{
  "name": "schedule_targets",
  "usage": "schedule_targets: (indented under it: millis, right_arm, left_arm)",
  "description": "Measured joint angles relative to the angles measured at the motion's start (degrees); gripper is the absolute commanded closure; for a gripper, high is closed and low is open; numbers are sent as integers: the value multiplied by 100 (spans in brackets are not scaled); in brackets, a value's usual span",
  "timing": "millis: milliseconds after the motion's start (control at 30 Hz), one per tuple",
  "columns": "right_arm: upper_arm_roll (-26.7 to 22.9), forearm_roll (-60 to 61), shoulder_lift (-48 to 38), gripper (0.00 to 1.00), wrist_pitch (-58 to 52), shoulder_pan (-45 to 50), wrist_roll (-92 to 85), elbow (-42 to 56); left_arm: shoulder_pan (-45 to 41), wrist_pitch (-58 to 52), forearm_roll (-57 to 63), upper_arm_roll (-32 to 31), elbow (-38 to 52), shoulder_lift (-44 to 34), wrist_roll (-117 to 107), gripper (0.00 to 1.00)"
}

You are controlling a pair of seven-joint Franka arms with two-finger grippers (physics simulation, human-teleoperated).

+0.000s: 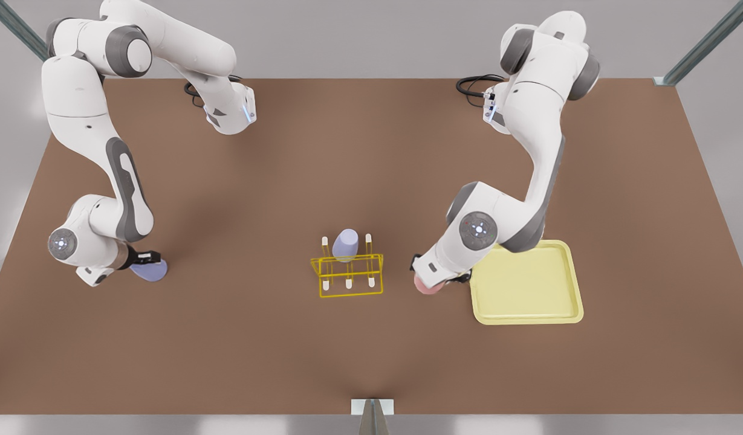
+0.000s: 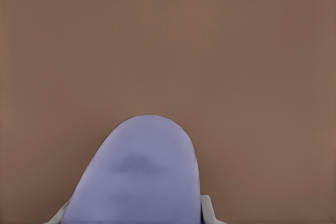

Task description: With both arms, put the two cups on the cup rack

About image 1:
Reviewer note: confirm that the lavender cup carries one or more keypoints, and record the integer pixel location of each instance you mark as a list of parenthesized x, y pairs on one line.
[(346, 244), (150, 271)]

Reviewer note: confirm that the pink cup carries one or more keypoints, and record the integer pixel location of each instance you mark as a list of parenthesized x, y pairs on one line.
[(427, 286)]

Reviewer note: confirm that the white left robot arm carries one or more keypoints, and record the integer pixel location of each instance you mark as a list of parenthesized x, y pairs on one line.
[(528, 121)]

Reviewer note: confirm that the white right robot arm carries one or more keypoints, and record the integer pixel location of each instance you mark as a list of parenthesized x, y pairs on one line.
[(81, 109)]

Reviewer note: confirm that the pale yellow tray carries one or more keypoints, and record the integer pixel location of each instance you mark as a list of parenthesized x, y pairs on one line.
[(526, 282)]

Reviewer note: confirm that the silver frame post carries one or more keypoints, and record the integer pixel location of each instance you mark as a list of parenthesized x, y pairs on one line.
[(20, 27), (372, 417), (704, 45)]

